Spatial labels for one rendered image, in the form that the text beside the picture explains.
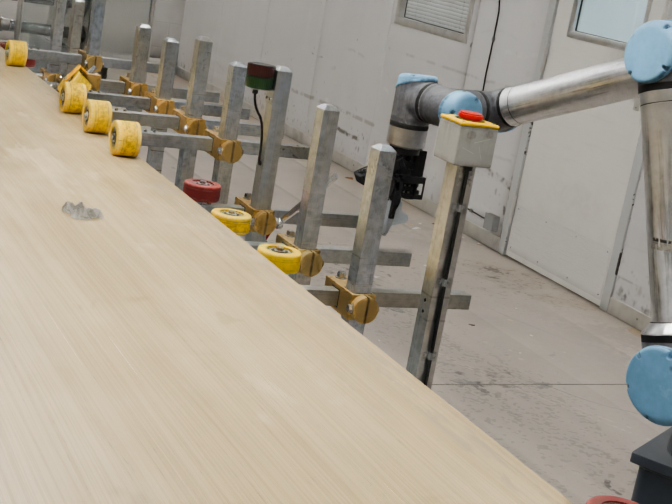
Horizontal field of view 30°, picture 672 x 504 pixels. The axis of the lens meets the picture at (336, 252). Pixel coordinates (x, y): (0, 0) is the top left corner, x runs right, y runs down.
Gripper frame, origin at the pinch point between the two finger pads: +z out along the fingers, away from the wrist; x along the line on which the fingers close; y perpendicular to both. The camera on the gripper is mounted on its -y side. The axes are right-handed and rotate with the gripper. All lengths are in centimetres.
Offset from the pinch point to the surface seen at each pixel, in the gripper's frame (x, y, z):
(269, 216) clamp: -8.5, -32.5, -3.7
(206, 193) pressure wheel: -4.0, -45.8, -6.7
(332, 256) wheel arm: -26.5, -25.2, -0.6
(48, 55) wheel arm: 148, -46, -12
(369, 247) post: -56, -33, -11
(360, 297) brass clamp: -57, -34, -2
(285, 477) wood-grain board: -138, -84, -7
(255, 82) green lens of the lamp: -6, -40, -32
